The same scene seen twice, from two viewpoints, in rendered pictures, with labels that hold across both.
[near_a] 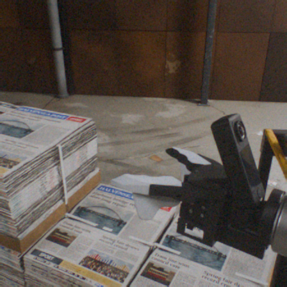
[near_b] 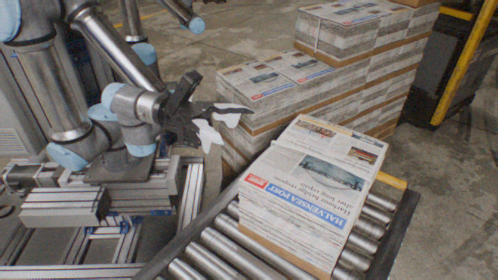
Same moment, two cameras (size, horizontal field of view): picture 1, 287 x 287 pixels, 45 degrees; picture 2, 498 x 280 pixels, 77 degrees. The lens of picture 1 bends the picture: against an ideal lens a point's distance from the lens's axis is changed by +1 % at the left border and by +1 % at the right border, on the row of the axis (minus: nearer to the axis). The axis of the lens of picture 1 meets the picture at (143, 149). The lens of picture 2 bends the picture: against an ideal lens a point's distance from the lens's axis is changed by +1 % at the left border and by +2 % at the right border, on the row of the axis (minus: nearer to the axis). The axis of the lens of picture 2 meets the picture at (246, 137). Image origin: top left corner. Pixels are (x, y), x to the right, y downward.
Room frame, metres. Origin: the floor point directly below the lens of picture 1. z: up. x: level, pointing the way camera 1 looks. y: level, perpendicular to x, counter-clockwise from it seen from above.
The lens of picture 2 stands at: (1.34, -1.48, 1.61)
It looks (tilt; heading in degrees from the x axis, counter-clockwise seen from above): 39 degrees down; 120
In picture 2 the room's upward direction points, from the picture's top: straight up
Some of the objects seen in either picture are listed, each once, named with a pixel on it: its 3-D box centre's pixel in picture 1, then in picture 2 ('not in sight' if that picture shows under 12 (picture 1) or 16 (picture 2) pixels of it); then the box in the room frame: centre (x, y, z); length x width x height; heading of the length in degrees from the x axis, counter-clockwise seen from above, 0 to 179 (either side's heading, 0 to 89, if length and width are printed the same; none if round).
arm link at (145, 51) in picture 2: not in sight; (144, 60); (0.24, -0.53, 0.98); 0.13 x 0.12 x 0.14; 147
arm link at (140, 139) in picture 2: not in sight; (143, 130); (0.78, -1.05, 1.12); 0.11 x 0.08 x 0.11; 95
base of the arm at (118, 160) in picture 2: not in sight; (119, 148); (0.50, -0.96, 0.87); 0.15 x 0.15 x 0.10
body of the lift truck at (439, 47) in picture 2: not in sight; (434, 62); (1.51, 1.60, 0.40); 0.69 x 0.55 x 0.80; 154
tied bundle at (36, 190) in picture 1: (24, 170); (334, 33); (0.89, 0.36, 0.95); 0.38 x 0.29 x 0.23; 154
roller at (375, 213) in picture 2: not in sight; (324, 190); (1.21, -0.69, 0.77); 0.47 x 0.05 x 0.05; 173
